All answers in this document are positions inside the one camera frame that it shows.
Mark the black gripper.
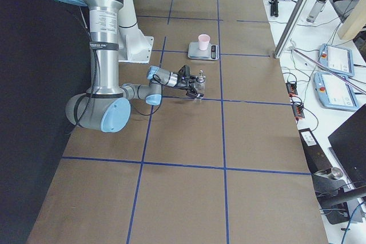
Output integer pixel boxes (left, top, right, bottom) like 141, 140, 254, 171
174, 66, 204, 98

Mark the clear glass sauce bottle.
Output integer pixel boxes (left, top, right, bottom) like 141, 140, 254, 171
194, 70, 206, 91

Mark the pink plastic cup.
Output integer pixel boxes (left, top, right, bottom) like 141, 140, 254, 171
198, 34, 210, 51

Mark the grey digital kitchen scale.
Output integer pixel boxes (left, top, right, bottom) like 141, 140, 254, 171
188, 42, 219, 61

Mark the black orange power strip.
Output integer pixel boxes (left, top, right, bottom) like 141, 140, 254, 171
285, 82, 305, 121

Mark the lower teach pendant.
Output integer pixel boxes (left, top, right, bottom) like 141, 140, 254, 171
313, 72, 360, 111

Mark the teach pendant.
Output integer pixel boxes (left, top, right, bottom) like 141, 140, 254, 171
319, 43, 355, 77
313, 72, 360, 111

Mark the grey water bottle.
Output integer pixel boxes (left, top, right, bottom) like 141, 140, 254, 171
307, 0, 327, 23

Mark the upper teach pendant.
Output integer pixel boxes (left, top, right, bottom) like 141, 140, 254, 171
319, 43, 355, 77

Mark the black box with label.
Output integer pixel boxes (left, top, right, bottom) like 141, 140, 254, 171
299, 128, 332, 174

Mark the black monitor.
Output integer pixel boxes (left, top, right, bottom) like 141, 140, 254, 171
328, 105, 365, 186

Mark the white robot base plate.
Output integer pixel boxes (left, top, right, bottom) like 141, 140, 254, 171
118, 36, 154, 64

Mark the aluminium frame post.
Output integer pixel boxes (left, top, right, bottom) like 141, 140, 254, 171
274, 0, 308, 59

